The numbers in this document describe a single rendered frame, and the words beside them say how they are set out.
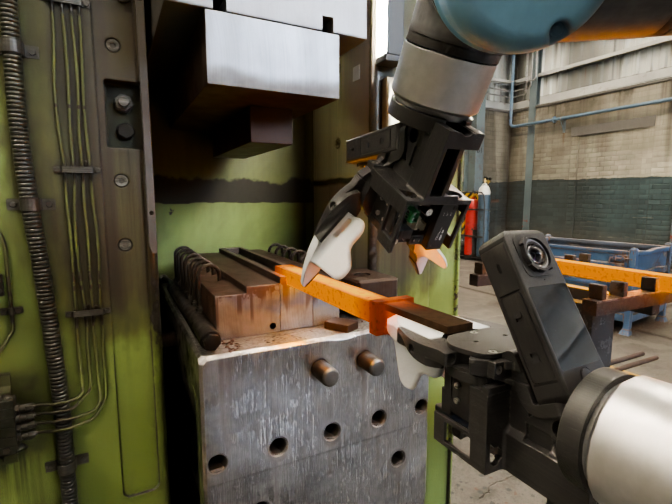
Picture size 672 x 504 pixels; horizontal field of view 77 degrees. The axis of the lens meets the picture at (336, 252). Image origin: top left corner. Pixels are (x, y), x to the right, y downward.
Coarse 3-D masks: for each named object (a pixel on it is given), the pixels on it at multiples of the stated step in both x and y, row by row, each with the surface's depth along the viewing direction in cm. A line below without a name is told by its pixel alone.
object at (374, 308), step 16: (288, 272) 65; (304, 288) 59; (320, 288) 55; (336, 288) 51; (352, 288) 51; (336, 304) 51; (352, 304) 47; (368, 304) 44; (384, 304) 42; (400, 304) 41; (416, 304) 41; (368, 320) 44; (384, 320) 42; (416, 320) 37; (432, 320) 36; (448, 320) 36; (464, 320) 36
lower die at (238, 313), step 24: (192, 264) 89; (216, 264) 83; (240, 264) 83; (288, 264) 82; (216, 288) 66; (240, 288) 65; (264, 288) 64; (288, 288) 65; (216, 312) 61; (240, 312) 62; (264, 312) 64; (288, 312) 66; (312, 312) 68; (336, 312) 70; (240, 336) 63
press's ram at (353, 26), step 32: (160, 0) 55; (192, 0) 55; (224, 0) 57; (256, 0) 58; (288, 0) 60; (320, 0) 63; (352, 0) 65; (160, 32) 64; (192, 32) 64; (352, 32) 66; (160, 64) 79
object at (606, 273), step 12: (564, 264) 74; (576, 264) 72; (588, 264) 72; (600, 264) 72; (576, 276) 73; (588, 276) 71; (600, 276) 69; (612, 276) 67; (624, 276) 66; (636, 276) 64; (660, 276) 61; (660, 288) 61
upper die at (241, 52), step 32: (224, 32) 57; (256, 32) 59; (288, 32) 61; (320, 32) 63; (192, 64) 65; (224, 64) 57; (256, 64) 59; (288, 64) 61; (320, 64) 64; (192, 96) 67; (224, 96) 64; (256, 96) 64; (288, 96) 64; (320, 96) 64; (192, 128) 93
